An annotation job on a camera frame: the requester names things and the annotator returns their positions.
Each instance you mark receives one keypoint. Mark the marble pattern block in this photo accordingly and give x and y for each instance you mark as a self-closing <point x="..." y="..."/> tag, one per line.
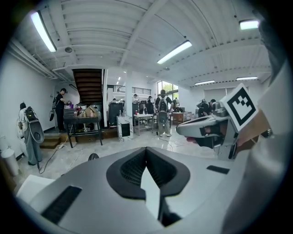
<point x="119" y="118"/>

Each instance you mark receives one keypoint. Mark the black cabinet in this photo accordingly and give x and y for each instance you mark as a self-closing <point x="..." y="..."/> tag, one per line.
<point x="115" y="116"/>

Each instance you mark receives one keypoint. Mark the wooden step platform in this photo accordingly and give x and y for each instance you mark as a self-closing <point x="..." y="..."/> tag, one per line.
<point x="49" y="142"/>

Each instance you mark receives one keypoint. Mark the metal rack table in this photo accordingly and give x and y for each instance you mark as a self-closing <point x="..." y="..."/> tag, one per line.
<point x="143" y="115"/>

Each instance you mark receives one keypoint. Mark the dark wooden staircase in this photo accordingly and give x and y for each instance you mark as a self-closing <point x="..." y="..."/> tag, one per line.
<point x="88" y="86"/>

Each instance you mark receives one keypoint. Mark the round ceiling sensor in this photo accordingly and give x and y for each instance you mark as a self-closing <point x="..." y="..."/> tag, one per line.
<point x="68" y="49"/>

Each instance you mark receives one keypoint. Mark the large window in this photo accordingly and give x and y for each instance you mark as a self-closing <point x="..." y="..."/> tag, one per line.
<point x="167" y="88"/>

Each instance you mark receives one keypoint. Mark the white trash bin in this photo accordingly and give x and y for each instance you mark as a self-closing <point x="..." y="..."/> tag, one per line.
<point x="10" y="162"/>

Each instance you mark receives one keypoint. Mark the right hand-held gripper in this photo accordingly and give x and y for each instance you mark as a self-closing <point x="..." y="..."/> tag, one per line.
<point x="240" y="107"/>

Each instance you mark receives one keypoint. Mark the small wooden table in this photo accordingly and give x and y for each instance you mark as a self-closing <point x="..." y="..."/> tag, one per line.
<point x="178" y="117"/>

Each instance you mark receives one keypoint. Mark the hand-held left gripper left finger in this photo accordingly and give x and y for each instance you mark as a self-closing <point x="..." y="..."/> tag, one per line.
<point x="91" y="182"/>

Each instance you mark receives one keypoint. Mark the black faucet knob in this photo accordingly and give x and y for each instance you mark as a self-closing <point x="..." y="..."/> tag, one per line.
<point x="93" y="157"/>

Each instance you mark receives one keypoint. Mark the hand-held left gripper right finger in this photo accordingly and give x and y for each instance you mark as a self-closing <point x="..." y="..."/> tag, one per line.
<point x="201" y="182"/>

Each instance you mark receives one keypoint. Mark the long ceiling light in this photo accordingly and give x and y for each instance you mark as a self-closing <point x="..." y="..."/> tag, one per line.
<point x="249" y="24"/>
<point x="246" y="78"/>
<point x="43" y="32"/>
<point x="204" y="82"/>
<point x="174" y="52"/>

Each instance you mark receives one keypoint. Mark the black table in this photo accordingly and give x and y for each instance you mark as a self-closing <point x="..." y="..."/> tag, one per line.
<point x="82" y="119"/>

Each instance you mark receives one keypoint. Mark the white power strip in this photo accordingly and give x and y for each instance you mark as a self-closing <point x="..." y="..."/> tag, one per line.
<point x="60" y="146"/>

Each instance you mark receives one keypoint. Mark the brown paper bag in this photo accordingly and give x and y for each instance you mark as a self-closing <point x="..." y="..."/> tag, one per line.
<point x="91" y="112"/>

